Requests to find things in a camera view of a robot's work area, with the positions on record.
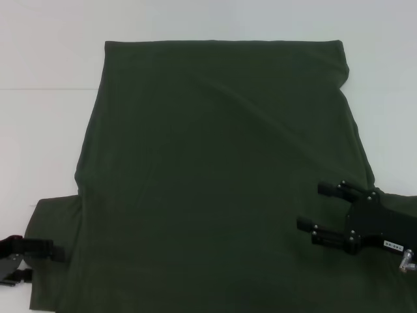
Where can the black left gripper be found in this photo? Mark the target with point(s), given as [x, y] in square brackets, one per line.
[9, 257]

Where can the dark green t-shirt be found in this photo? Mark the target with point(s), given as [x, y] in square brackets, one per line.
[211, 146]

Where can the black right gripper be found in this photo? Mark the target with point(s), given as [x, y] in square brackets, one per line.
[374, 223]

